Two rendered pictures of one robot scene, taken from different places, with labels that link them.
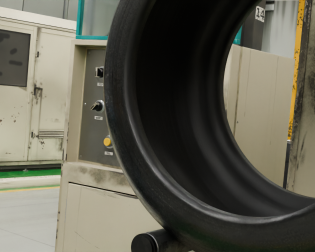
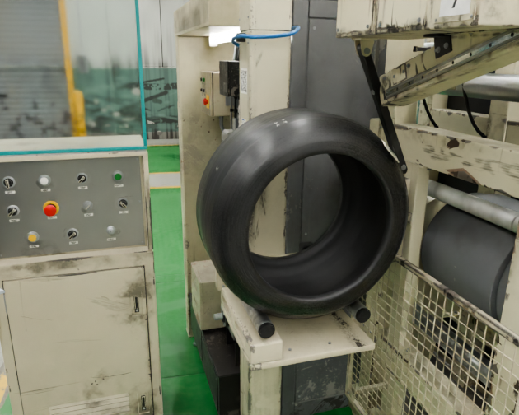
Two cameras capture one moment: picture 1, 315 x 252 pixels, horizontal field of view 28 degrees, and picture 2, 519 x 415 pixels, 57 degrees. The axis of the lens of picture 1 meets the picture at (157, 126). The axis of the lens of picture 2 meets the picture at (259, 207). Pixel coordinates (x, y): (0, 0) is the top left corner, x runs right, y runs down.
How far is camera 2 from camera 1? 1.02 m
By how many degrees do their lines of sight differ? 53
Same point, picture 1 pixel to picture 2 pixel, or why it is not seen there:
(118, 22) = (236, 212)
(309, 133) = (260, 218)
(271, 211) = (267, 272)
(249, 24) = not seen: outside the picture
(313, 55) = not seen: hidden behind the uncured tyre
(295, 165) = (254, 237)
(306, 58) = not seen: hidden behind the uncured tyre
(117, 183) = (58, 268)
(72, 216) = (16, 306)
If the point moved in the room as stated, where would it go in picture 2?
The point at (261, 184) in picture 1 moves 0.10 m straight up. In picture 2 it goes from (259, 259) to (259, 228)
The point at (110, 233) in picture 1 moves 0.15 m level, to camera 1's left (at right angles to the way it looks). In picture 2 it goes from (62, 305) to (20, 322)
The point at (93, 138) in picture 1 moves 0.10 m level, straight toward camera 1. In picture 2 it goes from (11, 237) to (30, 244)
